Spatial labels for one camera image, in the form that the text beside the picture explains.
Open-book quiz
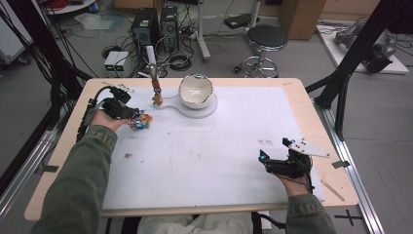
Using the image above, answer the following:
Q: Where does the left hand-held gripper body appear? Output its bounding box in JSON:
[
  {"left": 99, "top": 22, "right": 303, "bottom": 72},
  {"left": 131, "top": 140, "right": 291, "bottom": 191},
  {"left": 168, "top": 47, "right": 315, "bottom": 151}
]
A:
[{"left": 102, "top": 85, "right": 134, "bottom": 120}]

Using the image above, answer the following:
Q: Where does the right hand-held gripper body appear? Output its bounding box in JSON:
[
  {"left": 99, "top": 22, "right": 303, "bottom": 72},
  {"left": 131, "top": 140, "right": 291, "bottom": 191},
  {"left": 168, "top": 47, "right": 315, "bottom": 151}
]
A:
[{"left": 265, "top": 138, "right": 330, "bottom": 179}]

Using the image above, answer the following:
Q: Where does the colourful small toy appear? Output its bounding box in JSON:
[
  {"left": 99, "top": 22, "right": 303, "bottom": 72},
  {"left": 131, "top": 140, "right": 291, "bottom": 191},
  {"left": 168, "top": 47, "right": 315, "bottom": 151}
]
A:
[{"left": 129, "top": 109, "right": 154, "bottom": 132}]

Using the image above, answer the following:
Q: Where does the white stand with pole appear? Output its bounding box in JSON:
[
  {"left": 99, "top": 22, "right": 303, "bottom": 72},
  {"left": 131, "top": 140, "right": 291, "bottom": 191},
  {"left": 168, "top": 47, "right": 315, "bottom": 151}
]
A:
[{"left": 145, "top": 45, "right": 218, "bottom": 120}]

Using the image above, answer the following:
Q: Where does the person's left hand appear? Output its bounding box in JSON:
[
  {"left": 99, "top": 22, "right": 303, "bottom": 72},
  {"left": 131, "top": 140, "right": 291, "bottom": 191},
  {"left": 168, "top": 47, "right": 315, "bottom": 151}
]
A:
[{"left": 90, "top": 109, "right": 131, "bottom": 133}]

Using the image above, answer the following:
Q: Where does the person's right hand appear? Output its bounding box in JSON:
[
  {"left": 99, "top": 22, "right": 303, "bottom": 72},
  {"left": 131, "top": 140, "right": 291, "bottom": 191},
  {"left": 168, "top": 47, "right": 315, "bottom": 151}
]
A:
[{"left": 276, "top": 175, "right": 312, "bottom": 198}]

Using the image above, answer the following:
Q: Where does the white power supply box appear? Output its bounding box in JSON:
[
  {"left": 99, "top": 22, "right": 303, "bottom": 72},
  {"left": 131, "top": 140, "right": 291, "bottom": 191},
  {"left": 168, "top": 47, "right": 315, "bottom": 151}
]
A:
[
  {"left": 114, "top": 52, "right": 131, "bottom": 78},
  {"left": 103, "top": 51, "right": 120, "bottom": 77}
]

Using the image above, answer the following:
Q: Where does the thin wooden stick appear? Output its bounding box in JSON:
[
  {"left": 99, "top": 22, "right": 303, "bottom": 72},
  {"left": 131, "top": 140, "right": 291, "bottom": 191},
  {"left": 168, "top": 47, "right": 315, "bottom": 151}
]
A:
[{"left": 320, "top": 179, "right": 346, "bottom": 203}]

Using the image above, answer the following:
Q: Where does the white ceramic bowl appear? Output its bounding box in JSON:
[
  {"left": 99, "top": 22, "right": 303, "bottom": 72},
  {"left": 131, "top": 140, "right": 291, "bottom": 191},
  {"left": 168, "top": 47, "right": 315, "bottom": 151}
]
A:
[{"left": 178, "top": 73, "right": 214, "bottom": 110}]

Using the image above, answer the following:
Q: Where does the white foam mat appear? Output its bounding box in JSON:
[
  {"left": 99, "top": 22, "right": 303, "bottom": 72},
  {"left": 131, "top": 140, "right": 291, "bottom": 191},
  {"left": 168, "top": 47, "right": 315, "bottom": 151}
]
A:
[{"left": 96, "top": 86, "right": 326, "bottom": 211}]

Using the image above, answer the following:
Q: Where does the large black computer tower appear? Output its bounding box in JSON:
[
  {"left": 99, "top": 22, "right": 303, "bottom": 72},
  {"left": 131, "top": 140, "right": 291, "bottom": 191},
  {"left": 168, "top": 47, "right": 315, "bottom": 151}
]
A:
[{"left": 131, "top": 8, "right": 161, "bottom": 54}]

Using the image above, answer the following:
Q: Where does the clear plastic sheet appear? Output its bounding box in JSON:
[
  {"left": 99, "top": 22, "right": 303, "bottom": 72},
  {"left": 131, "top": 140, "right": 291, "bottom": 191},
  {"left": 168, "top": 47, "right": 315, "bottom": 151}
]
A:
[{"left": 74, "top": 13, "right": 126, "bottom": 32}]

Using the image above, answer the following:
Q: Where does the small black computer tower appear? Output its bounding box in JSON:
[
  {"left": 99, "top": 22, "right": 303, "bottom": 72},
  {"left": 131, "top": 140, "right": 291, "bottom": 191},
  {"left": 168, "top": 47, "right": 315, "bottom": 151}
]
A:
[{"left": 160, "top": 5, "right": 180, "bottom": 53}]

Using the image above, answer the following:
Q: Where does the person's grey lap clothing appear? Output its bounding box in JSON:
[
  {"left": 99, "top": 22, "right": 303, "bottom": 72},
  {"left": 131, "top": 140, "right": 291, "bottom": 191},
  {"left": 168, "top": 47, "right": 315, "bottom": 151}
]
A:
[{"left": 135, "top": 213, "right": 254, "bottom": 234}]

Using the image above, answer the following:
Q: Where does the white platform board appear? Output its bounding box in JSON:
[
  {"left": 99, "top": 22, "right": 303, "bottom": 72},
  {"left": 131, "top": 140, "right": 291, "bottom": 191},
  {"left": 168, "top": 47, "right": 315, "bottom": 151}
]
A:
[{"left": 316, "top": 23, "right": 409, "bottom": 75}]

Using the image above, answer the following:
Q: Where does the white desk leg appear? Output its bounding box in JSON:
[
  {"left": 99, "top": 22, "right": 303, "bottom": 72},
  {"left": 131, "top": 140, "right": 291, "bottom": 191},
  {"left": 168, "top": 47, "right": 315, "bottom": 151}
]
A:
[{"left": 194, "top": 0, "right": 212, "bottom": 63}]

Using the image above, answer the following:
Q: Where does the black round stool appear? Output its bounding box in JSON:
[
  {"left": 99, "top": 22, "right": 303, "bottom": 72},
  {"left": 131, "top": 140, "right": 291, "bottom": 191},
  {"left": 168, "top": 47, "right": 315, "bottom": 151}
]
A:
[{"left": 234, "top": 24, "right": 289, "bottom": 78}]

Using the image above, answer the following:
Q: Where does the round white table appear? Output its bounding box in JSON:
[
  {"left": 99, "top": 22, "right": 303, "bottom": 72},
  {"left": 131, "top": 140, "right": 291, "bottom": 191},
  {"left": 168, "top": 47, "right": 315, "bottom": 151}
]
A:
[{"left": 42, "top": 0, "right": 98, "bottom": 16}]

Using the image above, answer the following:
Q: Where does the wooden cabinet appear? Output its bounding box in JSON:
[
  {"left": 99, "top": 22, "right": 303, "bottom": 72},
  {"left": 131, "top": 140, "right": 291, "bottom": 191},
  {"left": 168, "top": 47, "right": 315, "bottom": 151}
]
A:
[{"left": 278, "top": 0, "right": 327, "bottom": 41}]

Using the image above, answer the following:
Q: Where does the flat black case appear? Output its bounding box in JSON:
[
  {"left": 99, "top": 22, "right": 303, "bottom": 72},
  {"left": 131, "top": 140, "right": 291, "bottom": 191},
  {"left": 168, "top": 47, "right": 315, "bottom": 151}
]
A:
[{"left": 223, "top": 13, "right": 261, "bottom": 29}]

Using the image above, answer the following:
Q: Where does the grey machine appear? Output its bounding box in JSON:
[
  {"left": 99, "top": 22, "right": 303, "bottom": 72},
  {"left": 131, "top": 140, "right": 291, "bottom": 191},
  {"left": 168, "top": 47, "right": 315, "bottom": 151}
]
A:
[{"left": 334, "top": 22, "right": 397, "bottom": 74}]

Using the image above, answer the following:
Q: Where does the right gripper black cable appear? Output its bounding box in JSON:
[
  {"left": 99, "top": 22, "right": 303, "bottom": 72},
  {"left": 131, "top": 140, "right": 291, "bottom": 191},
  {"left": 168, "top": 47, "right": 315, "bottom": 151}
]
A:
[{"left": 279, "top": 155, "right": 316, "bottom": 195}]

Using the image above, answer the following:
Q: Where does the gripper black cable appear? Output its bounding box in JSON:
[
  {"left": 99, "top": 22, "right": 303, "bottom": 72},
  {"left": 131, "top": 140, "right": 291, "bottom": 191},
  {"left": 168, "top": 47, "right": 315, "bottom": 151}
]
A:
[
  {"left": 279, "top": 155, "right": 316, "bottom": 195},
  {"left": 76, "top": 86, "right": 114, "bottom": 143}
]

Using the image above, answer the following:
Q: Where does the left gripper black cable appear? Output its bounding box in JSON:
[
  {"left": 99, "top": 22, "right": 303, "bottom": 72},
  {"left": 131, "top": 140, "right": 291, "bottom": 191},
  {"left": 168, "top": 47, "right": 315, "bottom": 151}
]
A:
[{"left": 76, "top": 86, "right": 114, "bottom": 143}]

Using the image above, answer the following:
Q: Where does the coiled black cable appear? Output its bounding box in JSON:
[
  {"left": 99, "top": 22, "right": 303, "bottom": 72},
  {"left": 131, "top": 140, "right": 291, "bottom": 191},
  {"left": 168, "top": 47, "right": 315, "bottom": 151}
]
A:
[{"left": 168, "top": 52, "right": 193, "bottom": 72}]

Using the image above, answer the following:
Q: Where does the aluminium rail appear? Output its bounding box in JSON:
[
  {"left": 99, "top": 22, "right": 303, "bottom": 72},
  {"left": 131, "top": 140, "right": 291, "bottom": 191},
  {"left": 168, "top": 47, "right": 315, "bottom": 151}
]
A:
[
  {"left": 0, "top": 130, "right": 58, "bottom": 222},
  {"left": 313, "top": 97, "right": 386, "bottom": 234}
]

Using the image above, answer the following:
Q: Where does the black metal frame with cables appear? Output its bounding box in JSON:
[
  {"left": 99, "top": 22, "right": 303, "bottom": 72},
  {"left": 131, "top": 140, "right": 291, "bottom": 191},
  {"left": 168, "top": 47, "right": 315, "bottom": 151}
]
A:
[{"left": 0, "top": 0, "right": 95, "bottom": 196}]

